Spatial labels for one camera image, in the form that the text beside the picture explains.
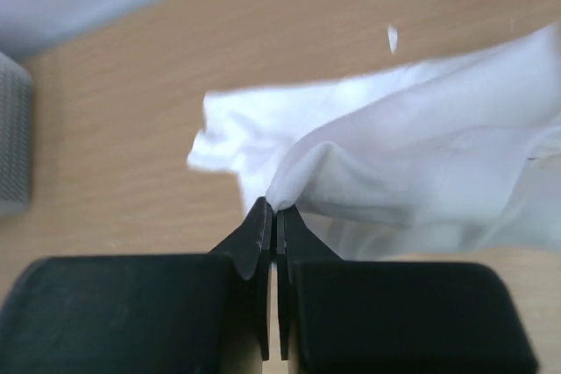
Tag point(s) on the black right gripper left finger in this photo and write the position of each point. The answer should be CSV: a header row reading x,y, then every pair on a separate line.
x,y
170,313

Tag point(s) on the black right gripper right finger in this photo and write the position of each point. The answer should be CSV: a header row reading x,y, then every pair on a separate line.
x,y
342,316

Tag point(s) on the white printed t-shirt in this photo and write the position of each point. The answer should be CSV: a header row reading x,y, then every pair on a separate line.
x,y
440,156

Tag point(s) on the small white paper scrap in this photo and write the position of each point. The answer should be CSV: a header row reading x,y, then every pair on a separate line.
x,y
393,39

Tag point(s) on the white plastic laundry basket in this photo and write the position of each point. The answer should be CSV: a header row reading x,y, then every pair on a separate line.
x,y
16,137

